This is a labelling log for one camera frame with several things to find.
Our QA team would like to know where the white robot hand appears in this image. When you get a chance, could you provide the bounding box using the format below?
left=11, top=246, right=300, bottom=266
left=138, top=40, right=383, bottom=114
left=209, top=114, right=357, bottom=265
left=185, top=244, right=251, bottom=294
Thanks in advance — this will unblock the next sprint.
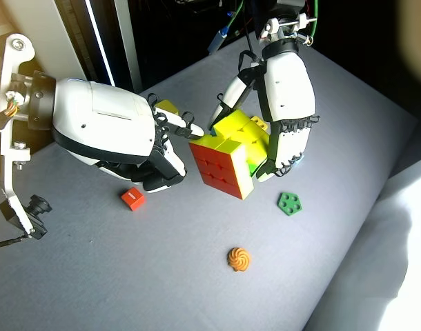
left=51, top=77, right=205, bottom=194
left=208, top=48, right=320, bottom=183

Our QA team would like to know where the colourful magic cube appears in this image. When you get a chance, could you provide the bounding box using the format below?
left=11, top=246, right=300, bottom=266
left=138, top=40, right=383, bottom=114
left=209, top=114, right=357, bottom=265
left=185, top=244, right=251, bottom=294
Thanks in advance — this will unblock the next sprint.
left=188, top=109, right=271, bottom=201

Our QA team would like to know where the yellow two-hole block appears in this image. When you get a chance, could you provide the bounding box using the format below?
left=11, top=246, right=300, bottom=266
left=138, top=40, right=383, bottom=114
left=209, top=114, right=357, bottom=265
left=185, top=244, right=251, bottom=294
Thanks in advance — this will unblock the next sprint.
left=248, top=114, right=270, bottom=131

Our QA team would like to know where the yellow solid block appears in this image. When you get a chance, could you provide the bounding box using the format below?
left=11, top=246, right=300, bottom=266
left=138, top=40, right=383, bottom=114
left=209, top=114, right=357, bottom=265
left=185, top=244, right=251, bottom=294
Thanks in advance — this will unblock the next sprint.
left=157, top=99, right=179, bottom=117

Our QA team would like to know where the red cube block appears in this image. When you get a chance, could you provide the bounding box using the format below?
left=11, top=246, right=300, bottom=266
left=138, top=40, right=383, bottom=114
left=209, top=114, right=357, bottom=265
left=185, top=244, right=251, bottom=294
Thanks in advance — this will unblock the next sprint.
left=120, top=187, right=146, bottom=212

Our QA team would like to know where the silver usb adapter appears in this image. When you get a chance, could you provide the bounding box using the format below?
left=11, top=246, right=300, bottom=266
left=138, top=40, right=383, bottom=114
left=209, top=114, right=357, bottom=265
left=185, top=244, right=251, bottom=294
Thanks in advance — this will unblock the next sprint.
left=208, top=33, right=226, bottom=53

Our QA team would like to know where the green pentagon block with holes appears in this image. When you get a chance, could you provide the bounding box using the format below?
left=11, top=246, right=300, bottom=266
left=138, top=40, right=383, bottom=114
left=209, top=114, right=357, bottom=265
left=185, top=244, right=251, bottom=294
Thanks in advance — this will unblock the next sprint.
left=276, top=192, right=304, bottom=217

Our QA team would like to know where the white cabinet panel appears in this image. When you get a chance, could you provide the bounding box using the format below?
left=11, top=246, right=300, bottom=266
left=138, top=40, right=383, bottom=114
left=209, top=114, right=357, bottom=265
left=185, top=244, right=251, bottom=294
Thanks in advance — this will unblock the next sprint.
left=0, top=0, right=89, bottom=82

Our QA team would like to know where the grey table cloth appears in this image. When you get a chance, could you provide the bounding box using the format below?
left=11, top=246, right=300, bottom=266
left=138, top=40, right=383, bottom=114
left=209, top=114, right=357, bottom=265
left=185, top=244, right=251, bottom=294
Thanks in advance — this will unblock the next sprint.
left=0, top=32, right=420, bottom=331

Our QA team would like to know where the orange swirl cookie toy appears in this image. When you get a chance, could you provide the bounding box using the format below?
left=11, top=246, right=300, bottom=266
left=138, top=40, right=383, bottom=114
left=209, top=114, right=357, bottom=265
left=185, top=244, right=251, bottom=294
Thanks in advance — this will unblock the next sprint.
left=226, top=246, right=252, bottom=272

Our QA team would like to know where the white backdrop sheet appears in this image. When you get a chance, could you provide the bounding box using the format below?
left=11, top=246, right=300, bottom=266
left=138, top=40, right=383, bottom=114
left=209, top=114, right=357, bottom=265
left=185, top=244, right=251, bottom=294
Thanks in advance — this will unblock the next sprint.
left=302, top=163, right=421, bottom=331

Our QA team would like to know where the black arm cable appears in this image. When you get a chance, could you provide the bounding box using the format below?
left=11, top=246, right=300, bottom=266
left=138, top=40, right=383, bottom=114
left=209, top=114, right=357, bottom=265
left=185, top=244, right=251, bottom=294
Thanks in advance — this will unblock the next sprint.
left=243, top=19, right=260, bottom=59

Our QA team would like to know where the green cable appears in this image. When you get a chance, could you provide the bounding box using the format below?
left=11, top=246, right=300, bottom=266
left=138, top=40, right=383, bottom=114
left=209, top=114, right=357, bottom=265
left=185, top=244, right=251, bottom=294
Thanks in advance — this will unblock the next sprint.
left=226, top=0, right=245, bottom=31
left=307, top=0, right=319, bottom=39

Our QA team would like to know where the white frame post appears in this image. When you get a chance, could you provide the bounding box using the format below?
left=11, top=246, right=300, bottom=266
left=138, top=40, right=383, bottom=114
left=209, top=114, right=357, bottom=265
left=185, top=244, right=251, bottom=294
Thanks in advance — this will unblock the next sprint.
left=113, top=0, right=144, bottom=93

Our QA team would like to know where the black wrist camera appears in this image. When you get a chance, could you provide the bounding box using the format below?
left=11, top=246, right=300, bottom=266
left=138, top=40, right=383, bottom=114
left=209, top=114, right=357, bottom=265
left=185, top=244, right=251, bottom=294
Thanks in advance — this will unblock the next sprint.
left=0, top=194, right=53, bottom=241

